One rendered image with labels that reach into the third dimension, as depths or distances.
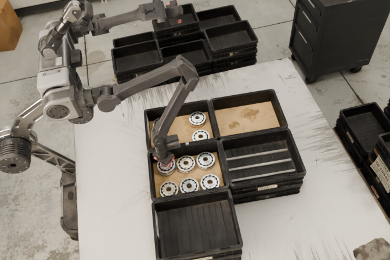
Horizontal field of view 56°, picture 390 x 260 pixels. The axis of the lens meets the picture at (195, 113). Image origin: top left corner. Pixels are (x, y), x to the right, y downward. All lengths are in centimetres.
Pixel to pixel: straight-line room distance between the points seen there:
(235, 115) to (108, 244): 103
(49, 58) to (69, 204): 134
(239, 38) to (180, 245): 198
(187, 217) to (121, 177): 54
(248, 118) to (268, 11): 235
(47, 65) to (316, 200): 153
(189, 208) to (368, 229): 93
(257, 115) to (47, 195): 182
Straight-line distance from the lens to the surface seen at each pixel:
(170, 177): 205
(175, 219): 194
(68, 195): 286
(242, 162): 207
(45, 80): 168
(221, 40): 327
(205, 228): 191
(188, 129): 221
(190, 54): 333
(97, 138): 246
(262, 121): 224
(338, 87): 367
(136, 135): 240
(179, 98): 166
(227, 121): 223
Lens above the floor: 261
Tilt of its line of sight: 51 degrees down
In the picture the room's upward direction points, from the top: 7 degrees counter-clockwise
